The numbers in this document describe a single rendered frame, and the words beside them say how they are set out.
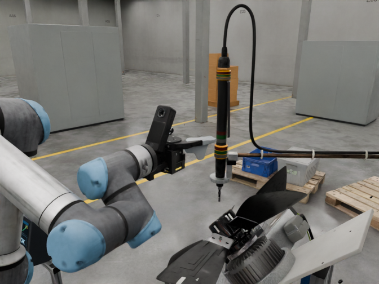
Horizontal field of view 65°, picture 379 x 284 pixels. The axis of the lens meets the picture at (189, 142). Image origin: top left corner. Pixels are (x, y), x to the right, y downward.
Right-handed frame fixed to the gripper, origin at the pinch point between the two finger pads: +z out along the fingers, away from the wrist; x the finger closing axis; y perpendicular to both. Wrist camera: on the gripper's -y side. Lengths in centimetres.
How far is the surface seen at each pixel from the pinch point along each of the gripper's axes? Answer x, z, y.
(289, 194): 21.5, 22.0, 22.1
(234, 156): 4.0, 16.9, 11.8
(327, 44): -148, 748, -21
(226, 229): 0.5, 20.3, 43.2
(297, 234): 19, 47, 52
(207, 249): 0.4, 8.1, 44.7
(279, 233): 13, 45, 53
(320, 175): -37, 346, 151
